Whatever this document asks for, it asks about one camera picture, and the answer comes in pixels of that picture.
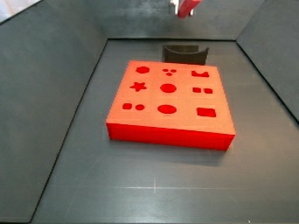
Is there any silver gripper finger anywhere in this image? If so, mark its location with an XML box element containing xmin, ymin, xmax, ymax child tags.
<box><xmin>169</xmin><ymin>0</ymin><xmax>180</xmax><ymax>14</ymax></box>

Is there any red hexagonal peg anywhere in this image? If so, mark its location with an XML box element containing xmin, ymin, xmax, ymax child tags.
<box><xmin>177</xmin><ymin>0</ymin><xmax>201</xmax><ymax>18</ymax></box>

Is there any black curved peg holder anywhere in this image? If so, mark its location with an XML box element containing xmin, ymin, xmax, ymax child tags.
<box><xmin>163</xmin><ymin>45</ymin><xmax>209</xmax><ymax>65</ymax></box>

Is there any red shape-hole block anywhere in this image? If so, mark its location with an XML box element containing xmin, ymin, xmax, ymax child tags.
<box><xmin>107</xmin><ymin>60</ymin><xmax>236</xmax><ymax>151</ymax></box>

